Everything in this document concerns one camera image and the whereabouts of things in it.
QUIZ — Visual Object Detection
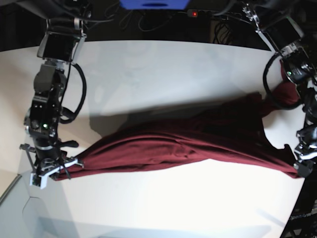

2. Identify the black power strip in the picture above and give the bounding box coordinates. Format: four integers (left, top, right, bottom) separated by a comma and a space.
186, 9, 243, 20

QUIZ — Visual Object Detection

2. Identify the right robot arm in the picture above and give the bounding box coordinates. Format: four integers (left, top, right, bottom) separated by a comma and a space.
17, 0, 92, 187

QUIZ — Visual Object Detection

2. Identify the blue box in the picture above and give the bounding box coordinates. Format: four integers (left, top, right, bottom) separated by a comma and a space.
119, 0, 189, 10

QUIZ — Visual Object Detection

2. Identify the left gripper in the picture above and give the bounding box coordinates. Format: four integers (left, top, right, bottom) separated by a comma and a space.
293, 126, 317, 178

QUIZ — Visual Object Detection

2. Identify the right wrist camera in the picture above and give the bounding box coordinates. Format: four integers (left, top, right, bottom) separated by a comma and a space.
29, 173, 48, 189

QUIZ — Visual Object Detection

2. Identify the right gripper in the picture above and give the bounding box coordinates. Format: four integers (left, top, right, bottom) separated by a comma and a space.
19, 140, 83, 180

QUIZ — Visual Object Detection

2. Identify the dark red t-shirt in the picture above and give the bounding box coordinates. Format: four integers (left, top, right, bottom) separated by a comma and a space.
57, 93, 298, 180

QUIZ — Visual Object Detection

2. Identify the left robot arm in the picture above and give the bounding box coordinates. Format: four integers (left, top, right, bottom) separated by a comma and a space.
214, 0, 317, 178

